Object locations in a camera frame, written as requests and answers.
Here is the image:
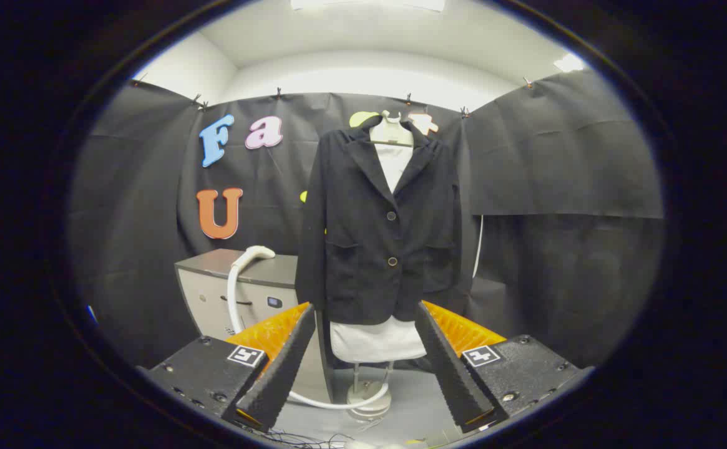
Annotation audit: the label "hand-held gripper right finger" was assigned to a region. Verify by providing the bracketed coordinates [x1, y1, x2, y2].
[414, 299, 588, 434]

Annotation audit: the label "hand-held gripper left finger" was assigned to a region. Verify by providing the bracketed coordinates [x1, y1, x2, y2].
[139, 302, 317, 434]

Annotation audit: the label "white garment steamer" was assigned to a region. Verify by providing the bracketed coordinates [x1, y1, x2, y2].
[226, 245, 392, 411]

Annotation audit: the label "black button jacket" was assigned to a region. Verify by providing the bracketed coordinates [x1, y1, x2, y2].
[295, 115, 464, 326]

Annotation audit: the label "metal mannequin stand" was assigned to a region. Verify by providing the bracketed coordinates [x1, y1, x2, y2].
[346, 360, 395, 420]

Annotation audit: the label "grey cabinet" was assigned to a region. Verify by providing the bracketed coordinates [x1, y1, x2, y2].
[175, 248, 334, 403]

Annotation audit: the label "black backdrop cloth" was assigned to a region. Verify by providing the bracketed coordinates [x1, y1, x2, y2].
[67, 69, 665, 369]

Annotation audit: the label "black floor cables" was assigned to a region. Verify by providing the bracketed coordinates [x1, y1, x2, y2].
[238, 424, 354, 449]

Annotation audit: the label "thin white cable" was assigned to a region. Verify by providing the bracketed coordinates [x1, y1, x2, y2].
[472, 215, 484, 279]

